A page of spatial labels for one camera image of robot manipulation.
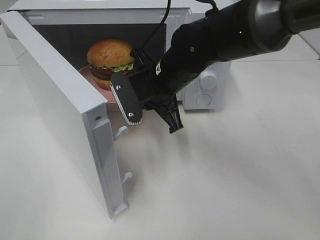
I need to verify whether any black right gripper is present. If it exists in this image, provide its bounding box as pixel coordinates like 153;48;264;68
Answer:
130;46;217;134

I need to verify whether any burger with lettuce and cheese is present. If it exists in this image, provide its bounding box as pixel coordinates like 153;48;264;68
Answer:
86;38;135;90

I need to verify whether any pink round plate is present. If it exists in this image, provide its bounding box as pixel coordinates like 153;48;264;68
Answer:
79;65;116;104

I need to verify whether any round white door button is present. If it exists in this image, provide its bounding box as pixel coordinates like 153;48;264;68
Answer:
196;94;212;107

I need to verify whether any white microwave door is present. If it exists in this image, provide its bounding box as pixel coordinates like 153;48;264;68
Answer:
0;11;132;218

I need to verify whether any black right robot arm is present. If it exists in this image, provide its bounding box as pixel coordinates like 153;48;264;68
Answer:
125;0;320;133

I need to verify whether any lower white timer knob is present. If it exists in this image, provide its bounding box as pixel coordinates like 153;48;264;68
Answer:
199;71;217;90

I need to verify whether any white microwave oven body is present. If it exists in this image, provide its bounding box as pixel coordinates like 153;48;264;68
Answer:
1;0;231;112

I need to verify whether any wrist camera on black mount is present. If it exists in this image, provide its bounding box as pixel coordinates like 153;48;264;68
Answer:
110;72;143;126

